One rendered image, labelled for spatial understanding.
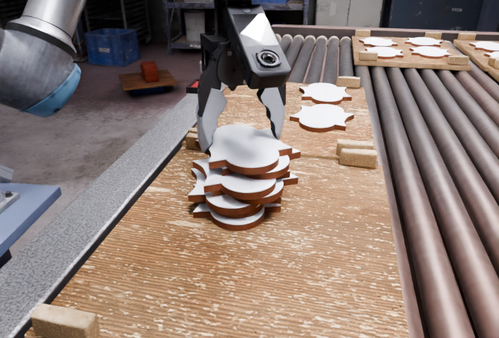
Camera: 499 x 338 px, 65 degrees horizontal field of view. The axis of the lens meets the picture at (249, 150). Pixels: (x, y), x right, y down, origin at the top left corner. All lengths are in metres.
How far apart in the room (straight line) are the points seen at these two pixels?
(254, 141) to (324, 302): 0.23
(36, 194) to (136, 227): 0.30
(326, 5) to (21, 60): 4.79
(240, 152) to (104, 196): 0.24
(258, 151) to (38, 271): 0.30
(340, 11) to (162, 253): 5.00
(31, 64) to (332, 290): 0.58
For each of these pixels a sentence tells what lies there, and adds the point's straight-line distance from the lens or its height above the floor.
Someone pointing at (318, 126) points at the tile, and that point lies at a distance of 0.78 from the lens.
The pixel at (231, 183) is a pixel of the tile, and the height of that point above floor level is 0.99.
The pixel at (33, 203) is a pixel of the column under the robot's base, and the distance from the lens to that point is 0.77.
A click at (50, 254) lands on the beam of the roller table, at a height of 0.92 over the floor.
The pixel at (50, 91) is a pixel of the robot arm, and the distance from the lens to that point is 0.76.
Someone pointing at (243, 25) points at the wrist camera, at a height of 1.18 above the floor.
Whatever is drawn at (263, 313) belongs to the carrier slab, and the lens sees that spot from 0.42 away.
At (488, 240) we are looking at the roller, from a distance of 0.63.
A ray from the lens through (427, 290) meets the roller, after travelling 0.51.
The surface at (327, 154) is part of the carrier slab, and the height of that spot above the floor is 0.94.
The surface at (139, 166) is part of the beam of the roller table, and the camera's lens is 0.72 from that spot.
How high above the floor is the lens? 1.25
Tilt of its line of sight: 27 degrees down
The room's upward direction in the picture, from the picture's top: straight up
